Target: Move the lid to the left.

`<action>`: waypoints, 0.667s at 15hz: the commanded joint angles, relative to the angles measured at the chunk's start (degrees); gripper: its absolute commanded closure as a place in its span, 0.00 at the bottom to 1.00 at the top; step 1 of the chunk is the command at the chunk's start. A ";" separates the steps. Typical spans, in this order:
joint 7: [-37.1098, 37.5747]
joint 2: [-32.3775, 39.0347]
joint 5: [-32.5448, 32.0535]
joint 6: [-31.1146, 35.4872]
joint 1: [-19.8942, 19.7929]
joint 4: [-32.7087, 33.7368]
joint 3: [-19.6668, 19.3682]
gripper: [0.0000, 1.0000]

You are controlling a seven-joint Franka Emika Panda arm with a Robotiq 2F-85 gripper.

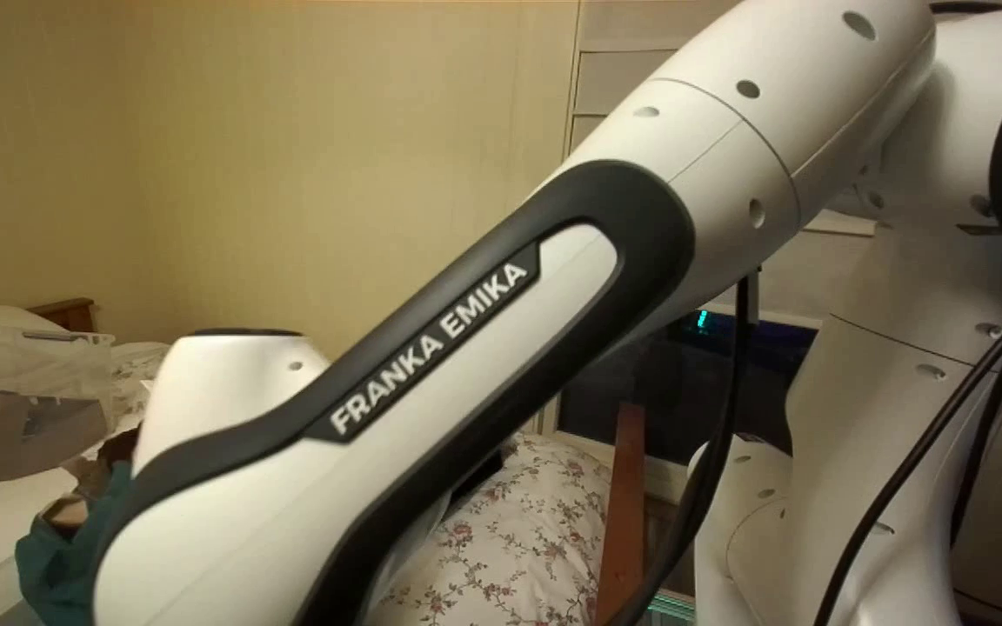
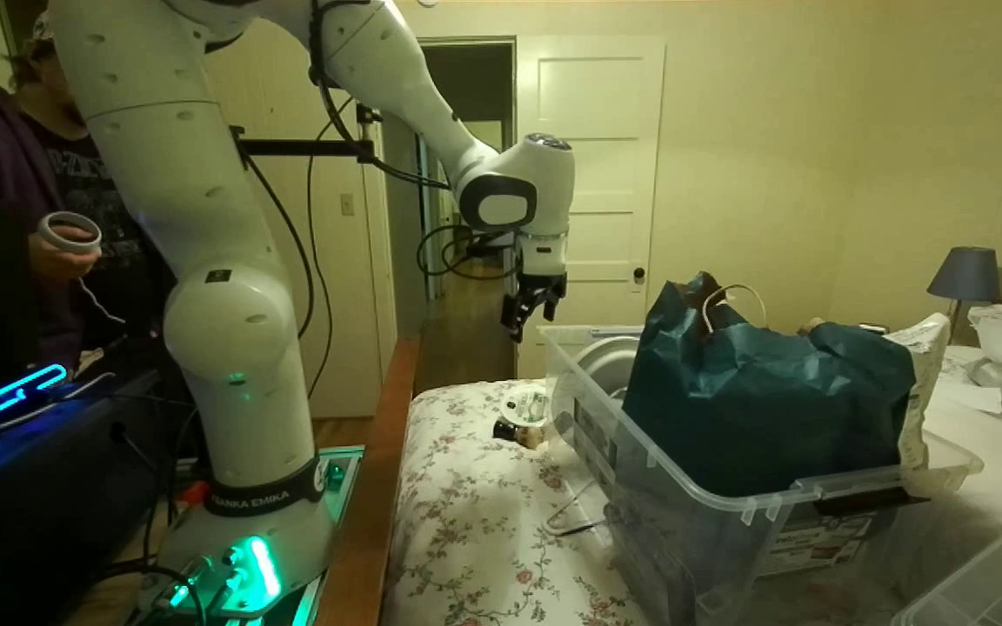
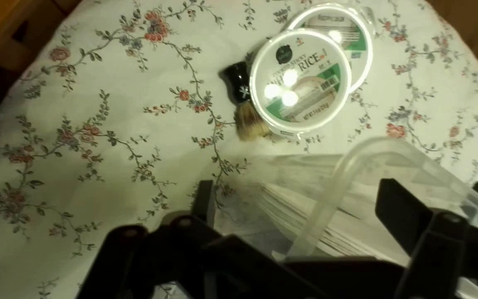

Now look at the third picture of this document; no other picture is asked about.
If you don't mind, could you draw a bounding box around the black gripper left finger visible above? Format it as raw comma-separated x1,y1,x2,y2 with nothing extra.
191,179,218,225

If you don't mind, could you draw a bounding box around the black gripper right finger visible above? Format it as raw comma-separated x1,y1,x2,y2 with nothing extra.
376,177,435,240

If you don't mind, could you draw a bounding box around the white rice container lid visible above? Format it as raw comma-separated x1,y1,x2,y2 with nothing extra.
248,26,356,134

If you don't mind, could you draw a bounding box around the clear plastic storage bin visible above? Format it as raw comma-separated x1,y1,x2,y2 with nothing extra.
215,134,478,280

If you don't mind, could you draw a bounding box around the floral white bed sheet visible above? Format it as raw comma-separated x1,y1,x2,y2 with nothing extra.
0,0,478,299

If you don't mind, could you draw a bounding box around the small dark-capped bottle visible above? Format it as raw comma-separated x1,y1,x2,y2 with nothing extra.
220,59,276,142

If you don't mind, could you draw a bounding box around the white round rice container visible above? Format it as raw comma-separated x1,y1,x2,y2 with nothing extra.
284,1,376,92

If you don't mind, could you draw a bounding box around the wooden bed footboard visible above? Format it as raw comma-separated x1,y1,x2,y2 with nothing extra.
0,0,82,76

